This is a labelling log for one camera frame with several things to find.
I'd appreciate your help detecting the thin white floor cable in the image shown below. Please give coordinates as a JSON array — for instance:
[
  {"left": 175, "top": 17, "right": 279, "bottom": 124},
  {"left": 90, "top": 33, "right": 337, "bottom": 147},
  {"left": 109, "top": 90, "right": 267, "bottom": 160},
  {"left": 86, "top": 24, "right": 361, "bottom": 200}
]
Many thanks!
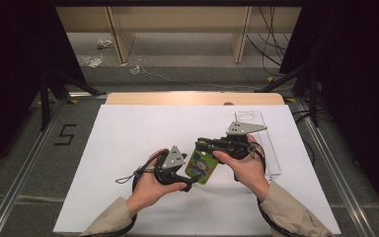
[{"left": 140, "top": 67, "right": 268, "bottom": 92}]

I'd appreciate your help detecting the thin black wrist strap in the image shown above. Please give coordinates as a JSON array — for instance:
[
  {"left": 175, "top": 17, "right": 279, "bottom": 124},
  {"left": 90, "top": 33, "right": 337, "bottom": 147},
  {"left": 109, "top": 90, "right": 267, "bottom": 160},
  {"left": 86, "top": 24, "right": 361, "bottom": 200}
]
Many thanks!
[{"left": 115, "top": 169, "right": 143, "bottom": 185}]

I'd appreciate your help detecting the black floor cable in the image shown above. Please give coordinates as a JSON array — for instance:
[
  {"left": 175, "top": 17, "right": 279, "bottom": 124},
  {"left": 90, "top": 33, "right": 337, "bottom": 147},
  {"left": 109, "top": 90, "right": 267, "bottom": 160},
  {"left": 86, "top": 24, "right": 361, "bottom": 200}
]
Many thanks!
[{"left": 292, "top": 108, "right": 331, "bottom": 163}]

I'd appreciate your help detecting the person's left hand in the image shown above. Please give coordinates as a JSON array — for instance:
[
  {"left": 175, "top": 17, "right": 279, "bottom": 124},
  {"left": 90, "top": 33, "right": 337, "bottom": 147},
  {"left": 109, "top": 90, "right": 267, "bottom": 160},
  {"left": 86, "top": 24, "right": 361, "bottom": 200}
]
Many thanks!
[{"left": 126, "top": 148, "right": 189, "bottom": 217}]

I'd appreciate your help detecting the bundle of black cables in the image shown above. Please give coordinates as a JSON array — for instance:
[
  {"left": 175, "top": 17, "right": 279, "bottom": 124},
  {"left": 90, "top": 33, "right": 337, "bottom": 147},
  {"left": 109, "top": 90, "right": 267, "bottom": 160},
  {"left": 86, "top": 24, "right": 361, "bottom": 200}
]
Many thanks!
[{"left": 246, "top": 6, "right": 292, "bottom": 77}]

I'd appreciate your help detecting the black curtain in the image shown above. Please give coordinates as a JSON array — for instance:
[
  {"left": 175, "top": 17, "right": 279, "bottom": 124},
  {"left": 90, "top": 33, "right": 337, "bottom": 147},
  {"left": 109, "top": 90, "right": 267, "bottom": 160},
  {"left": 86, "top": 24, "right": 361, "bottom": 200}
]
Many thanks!
[
  {"left": 278, "top": 0, "right": 379, "bottom": 226},
  {"left": 0, "top": 0, "right": 87, "bottom": 172}
]

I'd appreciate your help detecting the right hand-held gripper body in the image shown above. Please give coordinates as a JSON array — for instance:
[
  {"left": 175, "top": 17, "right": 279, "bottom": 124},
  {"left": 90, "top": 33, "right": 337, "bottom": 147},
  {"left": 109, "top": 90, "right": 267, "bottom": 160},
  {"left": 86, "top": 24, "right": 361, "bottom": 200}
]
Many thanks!
[{"left": 223, "top": 121, "right": 268, "bottom": 161}]

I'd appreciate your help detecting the clear plastic packaging tray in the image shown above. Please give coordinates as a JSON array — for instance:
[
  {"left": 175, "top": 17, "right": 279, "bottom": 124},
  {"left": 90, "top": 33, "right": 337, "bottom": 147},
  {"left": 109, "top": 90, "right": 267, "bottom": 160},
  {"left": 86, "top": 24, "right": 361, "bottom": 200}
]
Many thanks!
[{"left": 234, "top": 111, "right": 282, "bottom": 184}]

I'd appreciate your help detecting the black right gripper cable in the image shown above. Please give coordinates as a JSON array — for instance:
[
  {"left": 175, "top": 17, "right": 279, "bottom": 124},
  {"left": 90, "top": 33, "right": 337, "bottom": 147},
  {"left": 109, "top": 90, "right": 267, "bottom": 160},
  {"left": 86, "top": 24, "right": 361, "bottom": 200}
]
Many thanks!
[{"left": 249, "top": 141, "right": 299, "bottom": 237}]

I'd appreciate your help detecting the aluminium floor rail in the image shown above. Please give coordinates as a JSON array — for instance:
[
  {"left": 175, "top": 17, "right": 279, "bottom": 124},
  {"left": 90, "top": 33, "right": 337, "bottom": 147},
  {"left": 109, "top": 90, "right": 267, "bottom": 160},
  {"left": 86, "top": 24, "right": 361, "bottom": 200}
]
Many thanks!
[
  {"left": 295, "top": 98, "right": 374, "bottom": 237},
  {"left": 0, "top": 98, "right": 67, "bottom": 237}
]

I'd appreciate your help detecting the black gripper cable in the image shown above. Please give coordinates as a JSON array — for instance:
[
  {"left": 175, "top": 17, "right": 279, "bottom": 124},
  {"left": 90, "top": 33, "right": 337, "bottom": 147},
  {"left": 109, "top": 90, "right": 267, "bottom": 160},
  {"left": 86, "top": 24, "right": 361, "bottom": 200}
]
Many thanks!
[
  {"left": 88, "top": 152, "right": 166, "bottom": 237},
  {"left": 249, "top": 141, "right": 299, "bottom": 237}
]

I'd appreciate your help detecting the large crumpled plastic wrapper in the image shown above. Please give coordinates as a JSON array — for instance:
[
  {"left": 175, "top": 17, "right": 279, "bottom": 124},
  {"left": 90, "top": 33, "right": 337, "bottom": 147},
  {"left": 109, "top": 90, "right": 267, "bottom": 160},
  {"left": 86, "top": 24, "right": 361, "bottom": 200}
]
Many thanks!
[{"left": 77, "top": 53, "right": 105, "bottom": 69}]

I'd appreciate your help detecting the black metal stand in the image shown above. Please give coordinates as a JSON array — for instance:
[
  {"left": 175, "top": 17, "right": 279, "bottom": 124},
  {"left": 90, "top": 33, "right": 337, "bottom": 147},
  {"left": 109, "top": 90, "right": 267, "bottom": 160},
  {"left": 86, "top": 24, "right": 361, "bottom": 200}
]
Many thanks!
[
  {"left": 38, "top": 68, "right": 107, "bottom": 132},
  {"left": 255, "top": 61, "right": 321, "bottom": 128}
]

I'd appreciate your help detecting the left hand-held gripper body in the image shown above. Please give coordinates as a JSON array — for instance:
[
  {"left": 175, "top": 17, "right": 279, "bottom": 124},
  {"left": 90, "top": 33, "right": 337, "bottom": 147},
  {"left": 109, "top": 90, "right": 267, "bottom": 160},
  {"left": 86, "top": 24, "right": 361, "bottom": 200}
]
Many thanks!
[{"left": 154, "top": 145, "right": 191, "bottom": 186}]

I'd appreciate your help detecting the white paper sheet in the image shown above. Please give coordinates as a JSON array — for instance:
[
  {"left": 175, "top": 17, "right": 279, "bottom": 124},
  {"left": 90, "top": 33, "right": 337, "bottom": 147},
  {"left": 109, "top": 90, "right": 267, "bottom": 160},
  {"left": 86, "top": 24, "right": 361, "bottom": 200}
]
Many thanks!
[{"left": 52, "top": 104, "right": 342, "bottom": 235}]

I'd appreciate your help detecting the person's right hand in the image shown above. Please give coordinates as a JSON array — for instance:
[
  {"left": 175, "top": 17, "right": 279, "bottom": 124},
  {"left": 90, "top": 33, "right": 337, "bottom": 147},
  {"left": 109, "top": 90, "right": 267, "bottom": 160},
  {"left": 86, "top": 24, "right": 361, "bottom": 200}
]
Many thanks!
[{"left": 212, "top": 134, "right": 270, "bottom": 201}]

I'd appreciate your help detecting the light wooden shelf unit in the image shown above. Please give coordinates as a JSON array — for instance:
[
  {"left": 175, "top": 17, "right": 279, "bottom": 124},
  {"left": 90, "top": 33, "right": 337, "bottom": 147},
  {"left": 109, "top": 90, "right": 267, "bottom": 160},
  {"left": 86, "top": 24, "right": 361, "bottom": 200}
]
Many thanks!
[{"left": 55, "top": 6, "right": 302, "bottom": 64}]

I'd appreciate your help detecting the green cartoon phone case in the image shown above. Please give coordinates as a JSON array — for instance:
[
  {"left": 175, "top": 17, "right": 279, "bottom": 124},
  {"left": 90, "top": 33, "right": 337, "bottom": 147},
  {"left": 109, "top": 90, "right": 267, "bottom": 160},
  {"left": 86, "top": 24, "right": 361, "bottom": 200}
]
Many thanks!
[{"left": 185, "top": 146, "right": 219, "bottom": 186}]

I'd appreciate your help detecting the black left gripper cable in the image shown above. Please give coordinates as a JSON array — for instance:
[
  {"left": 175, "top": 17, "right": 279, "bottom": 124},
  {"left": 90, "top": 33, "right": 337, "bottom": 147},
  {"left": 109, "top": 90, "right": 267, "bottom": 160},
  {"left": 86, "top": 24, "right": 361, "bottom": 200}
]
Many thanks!
[{"left": 88, "top": 152, "right": 166, "bottom": 237}]

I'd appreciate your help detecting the small crumpled plastic wrapper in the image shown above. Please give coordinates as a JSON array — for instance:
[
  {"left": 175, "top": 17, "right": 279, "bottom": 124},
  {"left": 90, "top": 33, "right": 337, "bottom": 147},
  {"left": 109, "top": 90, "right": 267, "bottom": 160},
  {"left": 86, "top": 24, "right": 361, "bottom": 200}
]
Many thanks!
[{"left": 97, "top": 38, "right": 114, "bottom": 49}]

